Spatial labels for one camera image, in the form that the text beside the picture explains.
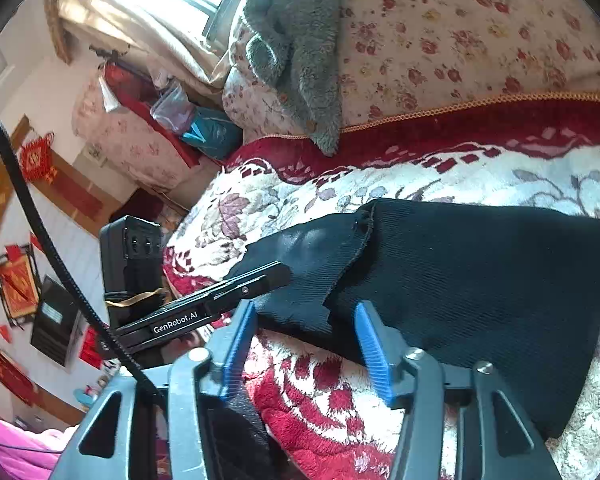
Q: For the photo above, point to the red paper decoration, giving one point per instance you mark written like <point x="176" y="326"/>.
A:
<point x="5" y="370"/>

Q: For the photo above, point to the red paper strip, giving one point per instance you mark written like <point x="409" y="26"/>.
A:
<point x="82" y="195"/>

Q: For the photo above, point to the red cloth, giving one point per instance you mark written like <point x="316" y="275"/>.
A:
<point x="135" y="95"/>

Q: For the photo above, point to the red knot wall ornament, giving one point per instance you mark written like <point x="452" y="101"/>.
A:
<point x="35" y="157"/>

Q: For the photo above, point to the black pants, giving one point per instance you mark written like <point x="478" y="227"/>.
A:
<point x="455" y="285"/>

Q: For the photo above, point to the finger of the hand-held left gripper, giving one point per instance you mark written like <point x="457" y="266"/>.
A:
<point x="260" y="282"/>

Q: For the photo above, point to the teal packet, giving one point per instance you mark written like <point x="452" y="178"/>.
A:
<point x="215" y="132"/>

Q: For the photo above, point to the pink floral quilt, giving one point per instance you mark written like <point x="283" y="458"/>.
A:
<point x="430" y="35"/>

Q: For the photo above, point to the clear plastic bag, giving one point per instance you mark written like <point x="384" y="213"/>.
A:
<point x="172" y="107"/>

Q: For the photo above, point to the black box appliance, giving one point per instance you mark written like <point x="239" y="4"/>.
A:
<point x="55" y="330"/>

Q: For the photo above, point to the red white plush blanket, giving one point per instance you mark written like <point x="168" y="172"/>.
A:
<point x="330" y="195"/>

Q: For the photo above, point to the beige curtain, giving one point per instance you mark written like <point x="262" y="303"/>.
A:
<point x="145" y="40"/>

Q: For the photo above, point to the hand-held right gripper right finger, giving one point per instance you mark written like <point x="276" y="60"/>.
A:
<point x="375" y="355"/>

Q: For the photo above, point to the floral fabric cover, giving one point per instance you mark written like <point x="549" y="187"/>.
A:
<point x="125" y="145"/>

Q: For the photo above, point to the grey fleece garment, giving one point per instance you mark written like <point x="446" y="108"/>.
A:
<point x="300" y="60"/>

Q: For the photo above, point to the red framed wall hanging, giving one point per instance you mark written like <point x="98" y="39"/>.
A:
<point x="17" y="280"/>

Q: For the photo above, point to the pink cloth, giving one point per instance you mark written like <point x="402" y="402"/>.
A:
<point x="15" y="445"/>

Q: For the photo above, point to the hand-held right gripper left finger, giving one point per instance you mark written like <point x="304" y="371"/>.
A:
<point x="237" y="345"/>

